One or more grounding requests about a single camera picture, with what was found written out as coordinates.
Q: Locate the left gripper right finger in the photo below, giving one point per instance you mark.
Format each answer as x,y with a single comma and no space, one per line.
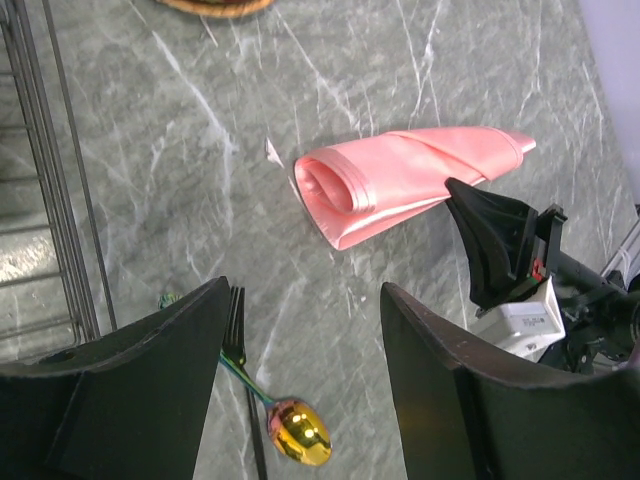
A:
469,410

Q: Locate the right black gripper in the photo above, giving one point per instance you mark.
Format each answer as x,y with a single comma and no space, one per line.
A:
506,240

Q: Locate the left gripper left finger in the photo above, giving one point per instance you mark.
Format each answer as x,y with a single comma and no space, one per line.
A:
131,405

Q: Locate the black utensil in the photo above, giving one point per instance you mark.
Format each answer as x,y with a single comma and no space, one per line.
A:
233,346

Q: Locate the pink satin napkin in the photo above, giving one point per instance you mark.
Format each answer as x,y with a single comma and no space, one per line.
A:
358,189

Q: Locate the iridescent metal spoon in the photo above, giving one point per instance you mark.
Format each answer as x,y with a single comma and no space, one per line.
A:
294,427

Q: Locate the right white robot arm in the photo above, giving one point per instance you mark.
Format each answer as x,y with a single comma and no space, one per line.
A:
600,313

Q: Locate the dark red decorated plate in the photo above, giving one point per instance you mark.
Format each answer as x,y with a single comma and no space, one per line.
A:
219,9

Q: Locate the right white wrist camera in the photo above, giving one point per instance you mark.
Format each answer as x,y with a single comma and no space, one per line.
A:
525,329

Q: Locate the black wire dish rack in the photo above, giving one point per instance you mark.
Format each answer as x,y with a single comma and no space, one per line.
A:
55,291

